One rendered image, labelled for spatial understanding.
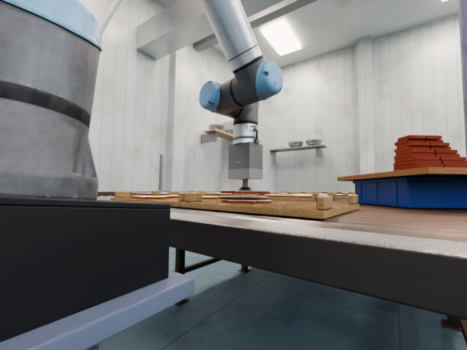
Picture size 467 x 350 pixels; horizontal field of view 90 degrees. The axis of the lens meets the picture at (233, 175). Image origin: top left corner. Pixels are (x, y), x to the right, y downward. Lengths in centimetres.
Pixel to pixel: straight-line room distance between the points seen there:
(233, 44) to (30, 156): 42
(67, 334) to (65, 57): 25
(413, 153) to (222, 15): 92
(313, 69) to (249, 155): 721
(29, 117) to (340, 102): 710
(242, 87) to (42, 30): 38
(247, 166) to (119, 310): 50
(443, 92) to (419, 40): 137
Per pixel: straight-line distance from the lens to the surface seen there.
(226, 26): 56
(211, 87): 63
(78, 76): 32
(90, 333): 24
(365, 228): 42
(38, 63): 31
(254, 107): 71
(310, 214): 48
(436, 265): 31
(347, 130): 698
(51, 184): 27
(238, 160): 68
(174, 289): 28
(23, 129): 28
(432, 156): 124
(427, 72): 729
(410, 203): 93
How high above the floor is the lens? 97
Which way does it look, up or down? 4 degrees up
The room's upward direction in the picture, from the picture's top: 1 degrees clockwise
